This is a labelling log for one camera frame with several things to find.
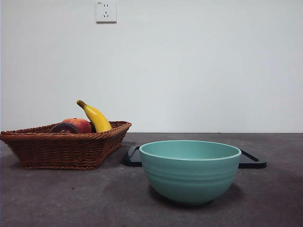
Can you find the teal ribbed bowl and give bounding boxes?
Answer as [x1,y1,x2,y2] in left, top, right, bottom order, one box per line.
[139,140,242,205]

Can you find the dark red plum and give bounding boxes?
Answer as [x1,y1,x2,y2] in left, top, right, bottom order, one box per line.
[50,122,79,134]

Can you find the yellow banana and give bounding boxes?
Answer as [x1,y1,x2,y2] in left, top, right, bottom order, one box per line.
[76,99,113,133]

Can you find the red yellow apple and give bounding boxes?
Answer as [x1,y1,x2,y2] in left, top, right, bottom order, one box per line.
[62,118,92,134]

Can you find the brown wicker basket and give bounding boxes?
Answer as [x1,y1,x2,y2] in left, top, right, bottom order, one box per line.
[0,121,133,170]

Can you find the black rectangular tray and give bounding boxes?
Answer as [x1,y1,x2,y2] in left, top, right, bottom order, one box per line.
[123,145,267,169]

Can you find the white wall socket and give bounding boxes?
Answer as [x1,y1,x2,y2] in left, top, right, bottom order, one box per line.
[96,0,117,24]

